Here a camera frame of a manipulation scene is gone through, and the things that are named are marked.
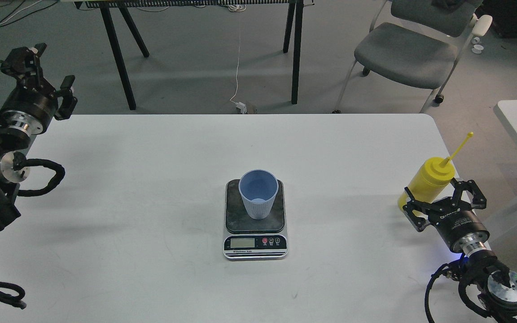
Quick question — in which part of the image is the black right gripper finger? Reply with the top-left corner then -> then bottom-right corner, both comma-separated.
450,179 -> 487,211
403,187 -> 441,232

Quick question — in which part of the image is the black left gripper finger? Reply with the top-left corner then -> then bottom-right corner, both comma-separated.
0,43 -> 47,91
53,75 -> 78,121

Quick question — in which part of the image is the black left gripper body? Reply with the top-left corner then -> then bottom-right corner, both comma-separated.
0,87 -> 59,134

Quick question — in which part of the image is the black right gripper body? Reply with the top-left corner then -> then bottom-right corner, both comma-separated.
429,200 -> 490,253

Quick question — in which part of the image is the yellow squeeze bottle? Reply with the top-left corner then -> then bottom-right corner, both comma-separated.
407,131 -> 474,203

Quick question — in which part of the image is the blue ribbed plastic cup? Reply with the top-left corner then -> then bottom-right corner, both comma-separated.
238,169 -> 279,219

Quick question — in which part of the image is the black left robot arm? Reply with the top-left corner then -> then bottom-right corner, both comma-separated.
0,43 -> 78,231

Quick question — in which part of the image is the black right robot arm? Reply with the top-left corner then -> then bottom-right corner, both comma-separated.
403,179 -> 517,323

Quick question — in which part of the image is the black digital kitchen scale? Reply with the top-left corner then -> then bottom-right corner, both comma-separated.
222,179 -> 289,261

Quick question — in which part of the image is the grey office chair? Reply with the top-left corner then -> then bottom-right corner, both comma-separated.
353,0 -> 493,113

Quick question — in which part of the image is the white power adapter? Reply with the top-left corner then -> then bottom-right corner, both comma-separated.
235,101 -> 248,114

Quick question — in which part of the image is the black-legged background table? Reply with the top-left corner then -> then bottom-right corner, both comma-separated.
74,0 -> 314,112

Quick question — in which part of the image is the white hanging cable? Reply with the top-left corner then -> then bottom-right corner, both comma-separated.
230,4 -> 242,105

